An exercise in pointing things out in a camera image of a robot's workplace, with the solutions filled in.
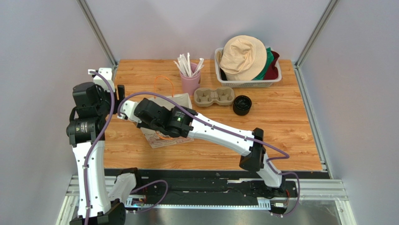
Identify white paper takeout bag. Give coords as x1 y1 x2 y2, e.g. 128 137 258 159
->
140 97 193 149

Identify cardboard cup carrier tray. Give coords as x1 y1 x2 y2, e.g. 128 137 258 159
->
194 87 236 107

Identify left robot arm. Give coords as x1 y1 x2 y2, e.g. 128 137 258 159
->
66 82 140 225

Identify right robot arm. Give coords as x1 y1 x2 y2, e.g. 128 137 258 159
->
127 98 286 193

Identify wrapped white straws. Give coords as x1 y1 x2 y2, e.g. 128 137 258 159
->
173 52 205 78

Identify pink straw holder cup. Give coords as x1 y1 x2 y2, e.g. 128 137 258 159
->
180 71 201 96

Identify stack of black lids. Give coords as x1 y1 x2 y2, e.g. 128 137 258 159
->
233 95 252 116

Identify beige bucket hat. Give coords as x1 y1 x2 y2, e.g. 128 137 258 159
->
219 35 267 81

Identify white plastic basket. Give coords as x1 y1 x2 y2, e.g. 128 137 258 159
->
214 47 282 88

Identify green cloth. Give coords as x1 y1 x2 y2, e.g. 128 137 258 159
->
253 47 274 80

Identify dark red cloth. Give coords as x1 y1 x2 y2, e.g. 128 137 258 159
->
263 50 280 80

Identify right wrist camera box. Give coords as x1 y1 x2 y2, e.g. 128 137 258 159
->
117 100 141 123

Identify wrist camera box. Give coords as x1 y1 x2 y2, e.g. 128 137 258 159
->
87 67 116 93
117 100 141 123

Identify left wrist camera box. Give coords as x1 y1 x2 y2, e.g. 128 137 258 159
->
87 67 116 93

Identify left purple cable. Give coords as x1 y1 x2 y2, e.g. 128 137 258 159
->
82 70 169 225

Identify purple cable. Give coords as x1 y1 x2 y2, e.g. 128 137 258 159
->
82 70 169 225
117 91 301 218

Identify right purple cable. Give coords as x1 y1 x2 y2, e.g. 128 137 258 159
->
117 91 301 218

